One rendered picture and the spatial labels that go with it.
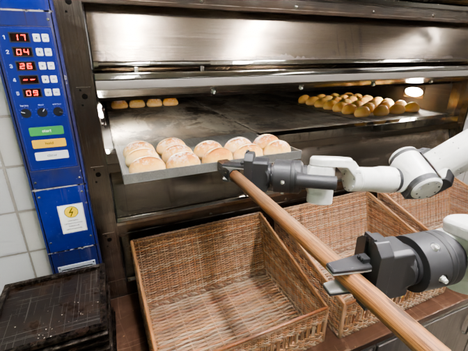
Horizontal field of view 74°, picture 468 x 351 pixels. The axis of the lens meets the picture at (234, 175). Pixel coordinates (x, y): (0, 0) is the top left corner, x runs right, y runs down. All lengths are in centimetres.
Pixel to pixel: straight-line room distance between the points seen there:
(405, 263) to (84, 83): 96
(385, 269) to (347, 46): 108
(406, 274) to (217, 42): 90
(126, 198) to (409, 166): 91
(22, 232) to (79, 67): 57
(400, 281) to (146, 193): 90
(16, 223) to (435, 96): 212
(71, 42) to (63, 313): 77
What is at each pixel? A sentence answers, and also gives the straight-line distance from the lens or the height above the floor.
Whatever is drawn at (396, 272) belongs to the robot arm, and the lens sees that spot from 53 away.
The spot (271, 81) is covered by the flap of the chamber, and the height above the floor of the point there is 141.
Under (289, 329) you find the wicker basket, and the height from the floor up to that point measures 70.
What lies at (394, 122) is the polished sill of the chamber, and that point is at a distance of 173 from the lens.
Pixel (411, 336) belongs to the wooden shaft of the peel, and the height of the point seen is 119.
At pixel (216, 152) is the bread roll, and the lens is 91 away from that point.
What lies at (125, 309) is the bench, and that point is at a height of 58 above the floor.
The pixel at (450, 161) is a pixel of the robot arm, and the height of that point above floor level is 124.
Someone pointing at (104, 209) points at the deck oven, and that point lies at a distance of 120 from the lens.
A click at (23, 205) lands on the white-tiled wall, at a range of 121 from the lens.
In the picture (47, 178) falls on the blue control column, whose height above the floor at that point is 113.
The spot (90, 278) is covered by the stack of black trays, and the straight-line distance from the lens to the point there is 114.
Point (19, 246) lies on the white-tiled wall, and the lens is 128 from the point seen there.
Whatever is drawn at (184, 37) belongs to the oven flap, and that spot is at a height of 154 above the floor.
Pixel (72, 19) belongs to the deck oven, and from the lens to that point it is 109.
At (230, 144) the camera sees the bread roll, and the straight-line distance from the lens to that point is 101.
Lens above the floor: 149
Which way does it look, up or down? 22 degrees down
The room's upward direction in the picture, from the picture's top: straight up
